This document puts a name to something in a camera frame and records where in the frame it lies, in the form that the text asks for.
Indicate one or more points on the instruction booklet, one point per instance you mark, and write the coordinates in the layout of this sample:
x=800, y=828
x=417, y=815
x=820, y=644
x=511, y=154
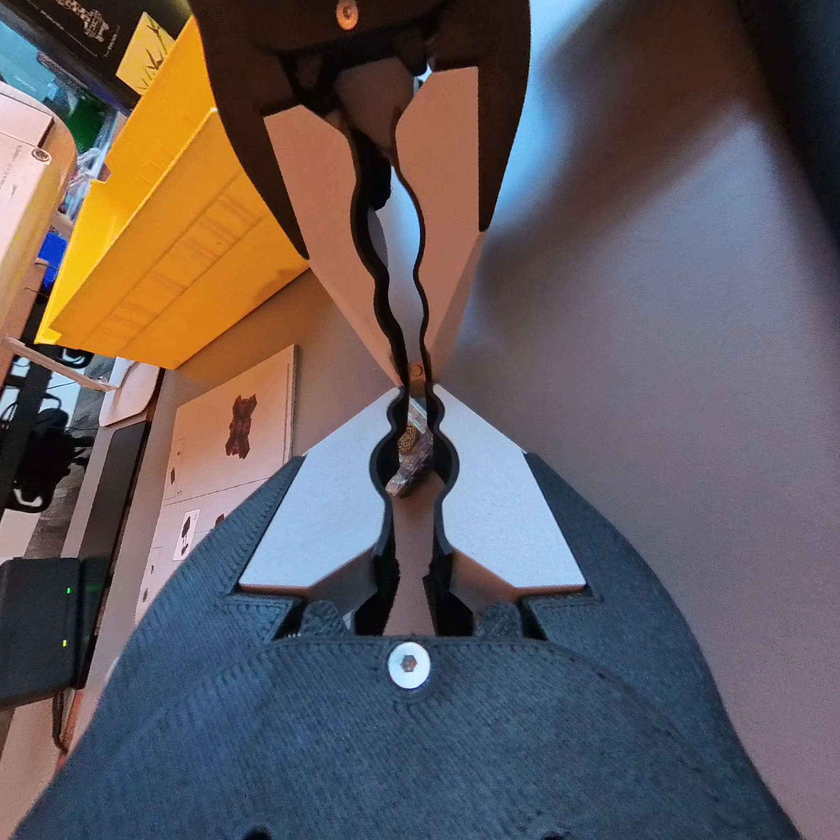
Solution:
x=229, y=407

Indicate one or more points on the yellow plastic parts bin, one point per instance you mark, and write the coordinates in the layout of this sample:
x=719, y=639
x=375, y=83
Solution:
x=177, y=249

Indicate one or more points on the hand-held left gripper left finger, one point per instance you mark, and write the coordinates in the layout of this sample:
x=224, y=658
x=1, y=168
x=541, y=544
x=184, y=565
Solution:
x=315, y=525

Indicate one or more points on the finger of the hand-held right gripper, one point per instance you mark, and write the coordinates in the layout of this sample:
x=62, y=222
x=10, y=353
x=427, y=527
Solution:
x=453, y=197
x=315, y=184

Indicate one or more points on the black electronic box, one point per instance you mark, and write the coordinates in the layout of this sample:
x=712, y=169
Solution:
x=33, y=623

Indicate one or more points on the wooden clipboard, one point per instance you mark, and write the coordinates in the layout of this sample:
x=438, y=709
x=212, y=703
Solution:
x=26, y=164

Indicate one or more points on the black toy set box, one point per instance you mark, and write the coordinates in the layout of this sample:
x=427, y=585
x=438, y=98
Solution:
x=85, y=33

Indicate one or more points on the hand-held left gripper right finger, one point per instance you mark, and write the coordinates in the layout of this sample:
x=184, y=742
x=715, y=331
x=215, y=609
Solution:
x=512, y=525

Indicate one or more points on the grey desk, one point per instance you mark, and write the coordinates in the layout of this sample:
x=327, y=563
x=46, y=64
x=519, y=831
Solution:
x=656, y=394

